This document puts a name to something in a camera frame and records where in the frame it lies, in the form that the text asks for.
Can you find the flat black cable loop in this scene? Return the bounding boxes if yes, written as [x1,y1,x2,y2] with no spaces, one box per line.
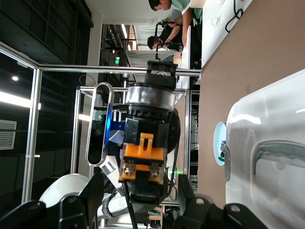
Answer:
[224,0,244,33]

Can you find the white bench surface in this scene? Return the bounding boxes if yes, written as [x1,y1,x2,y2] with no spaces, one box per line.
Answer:
[201,0,254,68]

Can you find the light blue round plate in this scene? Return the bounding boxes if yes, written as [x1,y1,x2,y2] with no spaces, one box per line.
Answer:
[213,121,227,167]

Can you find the person in green shirt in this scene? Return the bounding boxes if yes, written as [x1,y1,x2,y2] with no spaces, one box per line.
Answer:
[148,0,203,52]

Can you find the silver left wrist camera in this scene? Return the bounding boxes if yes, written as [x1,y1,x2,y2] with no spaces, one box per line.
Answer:
[85,82,115,167]

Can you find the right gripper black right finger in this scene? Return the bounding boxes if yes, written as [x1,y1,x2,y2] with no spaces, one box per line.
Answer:
[171,174,267,229]

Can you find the person in black shirt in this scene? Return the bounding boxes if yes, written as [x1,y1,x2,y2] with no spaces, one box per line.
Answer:
[147,22,184,52]

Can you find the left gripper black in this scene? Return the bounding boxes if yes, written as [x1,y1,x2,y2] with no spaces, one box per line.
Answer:
[122,60,182,205]

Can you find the aluminium profile frame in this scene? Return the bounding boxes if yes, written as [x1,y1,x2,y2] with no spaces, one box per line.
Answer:
[0,40,202,203]

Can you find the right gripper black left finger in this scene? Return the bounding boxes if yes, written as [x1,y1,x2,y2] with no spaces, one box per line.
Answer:
[0,173,104,229]

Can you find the white lunch box grey latches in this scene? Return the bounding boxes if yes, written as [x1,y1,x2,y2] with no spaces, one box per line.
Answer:
[224,69,305,229]

